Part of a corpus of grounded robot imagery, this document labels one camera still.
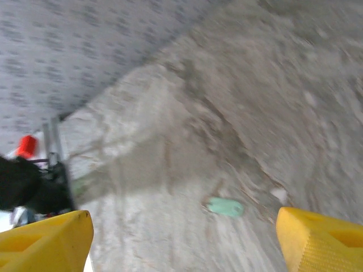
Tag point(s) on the key with green head cover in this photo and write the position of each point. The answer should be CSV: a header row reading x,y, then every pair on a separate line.
x,y
225,207

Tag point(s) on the small white scrap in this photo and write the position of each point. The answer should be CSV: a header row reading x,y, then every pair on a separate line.
x,y
280,195

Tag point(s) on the red plastic object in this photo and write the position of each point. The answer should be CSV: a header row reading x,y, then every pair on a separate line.
x,y
27,146

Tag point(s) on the aluminium frame post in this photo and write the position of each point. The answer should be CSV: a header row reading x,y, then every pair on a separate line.
x,y
54,139

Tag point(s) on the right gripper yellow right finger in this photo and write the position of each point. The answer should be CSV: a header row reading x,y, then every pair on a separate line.
x,y
323,246

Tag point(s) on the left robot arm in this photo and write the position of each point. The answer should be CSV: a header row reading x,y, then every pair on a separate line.
x,y
25,184

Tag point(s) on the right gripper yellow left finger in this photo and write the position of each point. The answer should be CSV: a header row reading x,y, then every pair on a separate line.
x,y
42,246

